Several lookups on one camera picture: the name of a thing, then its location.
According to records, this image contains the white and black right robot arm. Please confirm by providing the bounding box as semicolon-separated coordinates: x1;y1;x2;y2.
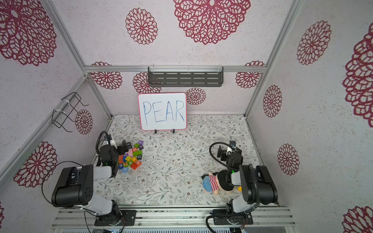
216;147;278;214

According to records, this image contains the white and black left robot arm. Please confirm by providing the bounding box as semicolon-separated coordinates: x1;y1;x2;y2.
51;144;121;219

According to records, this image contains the long green block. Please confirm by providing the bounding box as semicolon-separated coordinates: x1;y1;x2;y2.
133;150;142;156

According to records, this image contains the red block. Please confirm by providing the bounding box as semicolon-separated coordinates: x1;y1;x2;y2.
130;163;138;170

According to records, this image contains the striped plush doll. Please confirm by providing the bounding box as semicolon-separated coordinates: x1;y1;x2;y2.
202;172;232;195

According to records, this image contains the pink framed whiteboard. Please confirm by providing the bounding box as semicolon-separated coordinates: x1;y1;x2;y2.
138;93;187;131

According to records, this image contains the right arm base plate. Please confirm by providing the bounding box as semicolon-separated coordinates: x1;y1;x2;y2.
211;209;253;225

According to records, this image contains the black wire wall rack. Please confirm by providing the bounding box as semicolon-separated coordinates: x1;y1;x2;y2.
51;92;89;133

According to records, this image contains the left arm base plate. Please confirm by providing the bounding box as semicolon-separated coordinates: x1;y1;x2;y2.
94;210;137;227

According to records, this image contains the dark grey wall shelf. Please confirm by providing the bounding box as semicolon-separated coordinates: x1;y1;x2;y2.
148;67;224;87

